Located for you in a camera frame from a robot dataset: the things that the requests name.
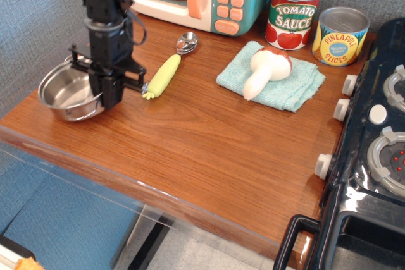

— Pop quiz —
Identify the tomato sauce can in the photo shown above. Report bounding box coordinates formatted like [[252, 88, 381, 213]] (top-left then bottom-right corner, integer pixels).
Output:
[[265, 0, 320, 51]]

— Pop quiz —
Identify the teal folded cloth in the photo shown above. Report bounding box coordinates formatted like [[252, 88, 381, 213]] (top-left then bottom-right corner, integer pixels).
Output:
[[216, 41, 326, 113]]

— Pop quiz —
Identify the white plush mushroom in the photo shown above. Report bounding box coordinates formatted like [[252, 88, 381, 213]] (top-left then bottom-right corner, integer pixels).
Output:
[[242, 46, 292, 101]]

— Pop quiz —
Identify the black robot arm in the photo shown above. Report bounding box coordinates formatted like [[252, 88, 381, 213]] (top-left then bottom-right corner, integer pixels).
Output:
[[70, 0, 147, 110]]

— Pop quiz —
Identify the dark toy stove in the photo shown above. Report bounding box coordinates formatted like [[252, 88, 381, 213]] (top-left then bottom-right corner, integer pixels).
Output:
[[273, 18, 404, 269]]

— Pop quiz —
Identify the stainless steel pot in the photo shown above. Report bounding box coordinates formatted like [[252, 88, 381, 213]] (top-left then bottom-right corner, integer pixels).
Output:
[[38, 56, 105, 122]]

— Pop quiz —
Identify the pineapple slices can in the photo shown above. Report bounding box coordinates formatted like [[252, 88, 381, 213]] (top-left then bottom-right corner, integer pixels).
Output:
[[312, 7, 370, 67]]

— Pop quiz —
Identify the orange black object corner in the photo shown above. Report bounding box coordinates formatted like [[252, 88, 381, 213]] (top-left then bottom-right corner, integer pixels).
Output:
[[1, 235, 44, 270]]

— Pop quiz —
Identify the spoon with green handle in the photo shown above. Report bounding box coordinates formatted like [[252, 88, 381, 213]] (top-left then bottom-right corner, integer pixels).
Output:
[[142, 32, 198, 100]]

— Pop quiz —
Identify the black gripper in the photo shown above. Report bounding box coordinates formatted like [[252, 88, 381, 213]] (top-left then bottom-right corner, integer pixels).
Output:
[[69, 25, 147, 111]]

